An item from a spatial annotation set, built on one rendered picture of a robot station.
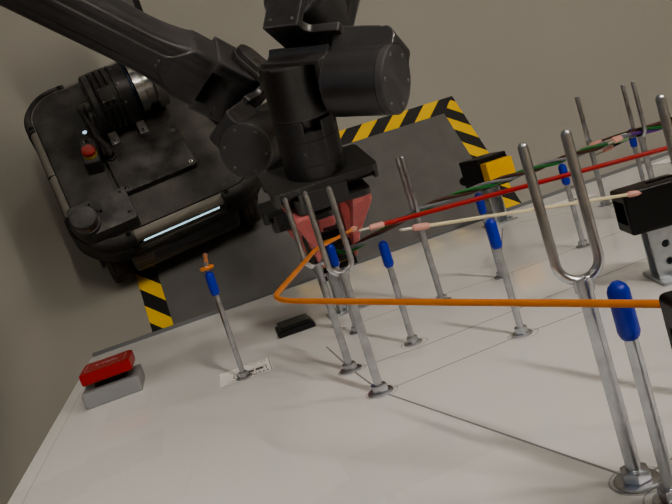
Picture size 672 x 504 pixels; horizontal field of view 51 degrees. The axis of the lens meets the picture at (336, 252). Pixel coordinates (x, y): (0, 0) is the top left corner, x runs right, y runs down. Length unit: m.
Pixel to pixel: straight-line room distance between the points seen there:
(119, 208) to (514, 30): 1.57
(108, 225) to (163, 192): 0.18
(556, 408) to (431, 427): 0.07
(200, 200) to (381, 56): 1.38
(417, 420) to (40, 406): 1.67
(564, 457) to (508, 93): 2.23
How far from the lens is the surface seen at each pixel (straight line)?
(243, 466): 0.44
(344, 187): 0.64
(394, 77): 0.59
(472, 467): 0.35
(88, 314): 2.10
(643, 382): 0.28
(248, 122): 0.72
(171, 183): 1.97
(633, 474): 0.31
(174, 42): 0.78
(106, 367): 0.73
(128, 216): 1.88
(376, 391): 0.48
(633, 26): 2.90
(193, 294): 2.05
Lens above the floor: 1.78
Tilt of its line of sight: 59 degrees down
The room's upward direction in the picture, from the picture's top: straight up
